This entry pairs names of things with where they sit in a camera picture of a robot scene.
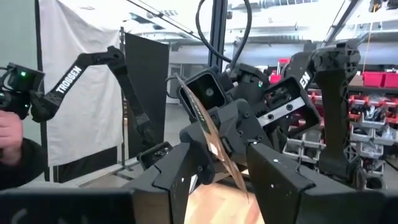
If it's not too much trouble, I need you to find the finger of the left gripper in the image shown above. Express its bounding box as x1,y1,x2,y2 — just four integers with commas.
214,98,273,166
180,121,218,184

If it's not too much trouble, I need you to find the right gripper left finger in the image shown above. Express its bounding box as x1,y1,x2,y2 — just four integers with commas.
123,142,200,224

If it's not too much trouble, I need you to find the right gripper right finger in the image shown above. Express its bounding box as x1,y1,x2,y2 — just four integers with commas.
248,143,315,224

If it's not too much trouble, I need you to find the beige vanilla cinnamon tea bag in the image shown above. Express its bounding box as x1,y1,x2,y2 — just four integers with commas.
175,74,250,200

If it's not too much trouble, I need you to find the black panel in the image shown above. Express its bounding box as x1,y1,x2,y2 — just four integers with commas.
124,32,170,156

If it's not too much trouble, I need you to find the storage shelf with bins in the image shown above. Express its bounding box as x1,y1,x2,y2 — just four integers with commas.
270,55,398,190

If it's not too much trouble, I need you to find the red storage bin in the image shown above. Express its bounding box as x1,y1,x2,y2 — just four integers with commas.
384,72,398,90
362,71,386,88

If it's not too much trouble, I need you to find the white backdrop cloth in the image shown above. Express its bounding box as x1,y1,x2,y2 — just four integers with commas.
39,0,126,167

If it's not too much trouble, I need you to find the person's hand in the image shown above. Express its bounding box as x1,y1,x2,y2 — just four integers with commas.
0,110,24,166

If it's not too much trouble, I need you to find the black backdrop stand pole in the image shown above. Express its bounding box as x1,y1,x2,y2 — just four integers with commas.
34,0,51,182

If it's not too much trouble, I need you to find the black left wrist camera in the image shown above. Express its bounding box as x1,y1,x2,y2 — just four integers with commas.
176,67,228,122

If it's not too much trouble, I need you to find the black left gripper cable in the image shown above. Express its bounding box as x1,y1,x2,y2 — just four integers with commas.
195,0,253,73

